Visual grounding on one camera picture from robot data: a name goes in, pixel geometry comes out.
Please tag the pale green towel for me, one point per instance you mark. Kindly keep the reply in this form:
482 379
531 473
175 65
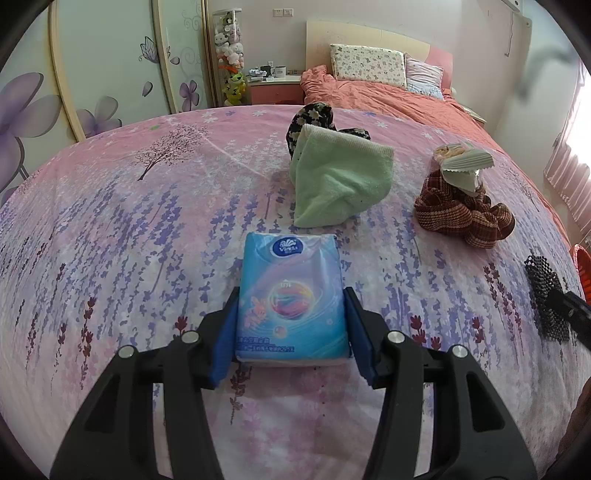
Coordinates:
337 180

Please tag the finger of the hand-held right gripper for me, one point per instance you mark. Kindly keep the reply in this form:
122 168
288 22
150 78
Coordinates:
572 309

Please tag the salmon duvet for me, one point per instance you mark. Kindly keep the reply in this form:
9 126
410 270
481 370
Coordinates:
392 97

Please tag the green plush toy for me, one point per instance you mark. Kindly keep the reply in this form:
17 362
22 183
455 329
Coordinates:
234 87

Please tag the pink nightstand with book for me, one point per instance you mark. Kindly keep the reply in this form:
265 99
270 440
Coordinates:
475 117

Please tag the pink curtain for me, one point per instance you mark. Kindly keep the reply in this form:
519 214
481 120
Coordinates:
572 175

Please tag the pink nightstand with mug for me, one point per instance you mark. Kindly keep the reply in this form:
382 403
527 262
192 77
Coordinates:
272 92

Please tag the black floral scrunchie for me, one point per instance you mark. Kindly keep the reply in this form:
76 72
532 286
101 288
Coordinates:
314 113

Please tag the blue tissue packet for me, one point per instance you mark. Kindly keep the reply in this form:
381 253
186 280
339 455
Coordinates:
291 286

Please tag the pink floral tablecloth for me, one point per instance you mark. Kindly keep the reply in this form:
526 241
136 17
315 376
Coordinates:
138 230

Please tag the floral sliding-door wardrobe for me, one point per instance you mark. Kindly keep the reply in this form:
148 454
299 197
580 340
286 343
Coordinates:
115 55

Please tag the pink blue striped pillow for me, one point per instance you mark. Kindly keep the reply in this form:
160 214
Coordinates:
422 74

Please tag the clear tube of plush toys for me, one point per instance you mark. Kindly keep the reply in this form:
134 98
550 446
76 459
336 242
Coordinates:
228 41

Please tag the black mesh pouch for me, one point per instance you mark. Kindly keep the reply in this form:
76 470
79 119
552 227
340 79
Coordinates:
540 277

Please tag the white wall socket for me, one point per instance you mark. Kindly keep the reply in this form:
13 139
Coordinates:
284 12

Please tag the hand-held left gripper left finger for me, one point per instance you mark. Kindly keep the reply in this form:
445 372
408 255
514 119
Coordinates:
224 341

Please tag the cream and pink headboard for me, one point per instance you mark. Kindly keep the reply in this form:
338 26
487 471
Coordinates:
369 34

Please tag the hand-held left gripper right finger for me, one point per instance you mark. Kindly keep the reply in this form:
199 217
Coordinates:
358 341

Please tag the white floral pillow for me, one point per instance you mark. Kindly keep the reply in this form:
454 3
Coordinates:
369 64

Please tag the dark red plaid scrunchie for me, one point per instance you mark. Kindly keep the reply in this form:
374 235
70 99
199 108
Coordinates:
443 212

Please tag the white air conditioner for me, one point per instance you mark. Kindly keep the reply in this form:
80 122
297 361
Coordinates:
512 3

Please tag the silver snack wrapper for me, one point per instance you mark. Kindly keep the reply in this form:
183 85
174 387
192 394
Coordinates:
466 161

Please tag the white mug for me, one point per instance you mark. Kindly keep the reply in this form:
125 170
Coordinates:
278 71

